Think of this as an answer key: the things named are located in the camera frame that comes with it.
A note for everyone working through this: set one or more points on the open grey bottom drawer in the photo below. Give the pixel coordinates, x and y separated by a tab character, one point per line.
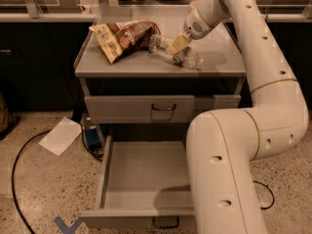
143	184

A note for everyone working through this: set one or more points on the blue power box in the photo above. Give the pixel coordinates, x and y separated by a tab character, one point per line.
92	139

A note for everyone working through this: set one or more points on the closed grey upper drawer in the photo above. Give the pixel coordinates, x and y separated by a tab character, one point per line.
154	109

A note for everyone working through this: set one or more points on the clear plastic water bottle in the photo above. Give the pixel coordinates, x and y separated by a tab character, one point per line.
186	58

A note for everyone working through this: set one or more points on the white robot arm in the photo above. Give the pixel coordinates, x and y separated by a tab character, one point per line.
220	144

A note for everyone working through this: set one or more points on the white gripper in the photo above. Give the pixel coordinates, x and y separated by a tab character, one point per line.
194	26

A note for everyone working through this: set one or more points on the white paper sheet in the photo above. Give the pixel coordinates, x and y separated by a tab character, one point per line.
61	136

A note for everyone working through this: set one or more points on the brown chip bag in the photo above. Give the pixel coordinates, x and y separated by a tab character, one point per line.
120	39

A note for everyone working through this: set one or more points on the grey drawer cabinet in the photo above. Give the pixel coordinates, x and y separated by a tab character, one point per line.
143	73

